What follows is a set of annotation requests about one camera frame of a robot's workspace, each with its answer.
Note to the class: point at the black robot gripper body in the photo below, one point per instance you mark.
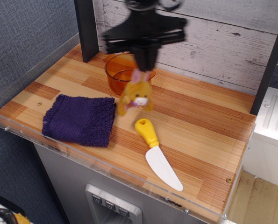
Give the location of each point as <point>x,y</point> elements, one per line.
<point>144,29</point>

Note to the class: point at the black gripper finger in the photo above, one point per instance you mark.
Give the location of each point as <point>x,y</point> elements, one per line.
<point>152,53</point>
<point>140,58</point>

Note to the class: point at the yellow plush bunny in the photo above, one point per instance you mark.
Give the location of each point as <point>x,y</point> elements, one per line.
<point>137,93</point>

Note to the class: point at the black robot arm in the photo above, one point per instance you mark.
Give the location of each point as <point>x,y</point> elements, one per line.
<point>143,5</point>

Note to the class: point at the purple towel napkin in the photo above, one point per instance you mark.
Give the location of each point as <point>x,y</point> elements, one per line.
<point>86,121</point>

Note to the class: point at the orange transparent plastic pot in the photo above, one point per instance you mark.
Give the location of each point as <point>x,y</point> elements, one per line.
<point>124,75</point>

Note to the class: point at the clear acrylic edge guard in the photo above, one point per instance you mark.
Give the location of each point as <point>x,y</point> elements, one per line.
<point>202,97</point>

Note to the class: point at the grey toy fridge cabinet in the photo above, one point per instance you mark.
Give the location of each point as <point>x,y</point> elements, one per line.
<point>69,179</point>

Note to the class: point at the silver dispenser button panel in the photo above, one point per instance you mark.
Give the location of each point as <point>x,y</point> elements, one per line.
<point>107,208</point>

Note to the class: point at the white ribbed appliance right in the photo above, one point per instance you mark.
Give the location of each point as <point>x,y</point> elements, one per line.
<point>261,156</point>

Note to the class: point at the yellow object bottom left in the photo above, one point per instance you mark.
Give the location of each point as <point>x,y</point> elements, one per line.
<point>21,219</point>

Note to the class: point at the dark vertical post left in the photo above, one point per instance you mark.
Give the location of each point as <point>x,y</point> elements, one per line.
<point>87,29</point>

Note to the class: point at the dark vertical post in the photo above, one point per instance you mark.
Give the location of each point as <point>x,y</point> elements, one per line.
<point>87,29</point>
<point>266,79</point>

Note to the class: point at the yellow handled white toy knife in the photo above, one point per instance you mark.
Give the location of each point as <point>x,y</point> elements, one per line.
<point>155,157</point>

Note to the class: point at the dark vertical post right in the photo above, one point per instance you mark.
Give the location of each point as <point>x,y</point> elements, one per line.
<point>266,79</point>

